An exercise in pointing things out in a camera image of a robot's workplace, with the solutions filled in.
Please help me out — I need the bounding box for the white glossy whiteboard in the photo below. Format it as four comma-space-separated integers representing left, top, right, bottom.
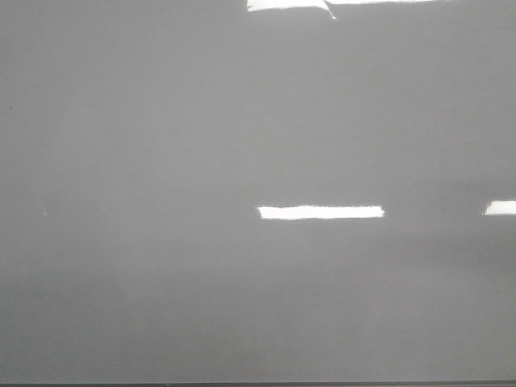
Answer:
1, 1, 515, 384

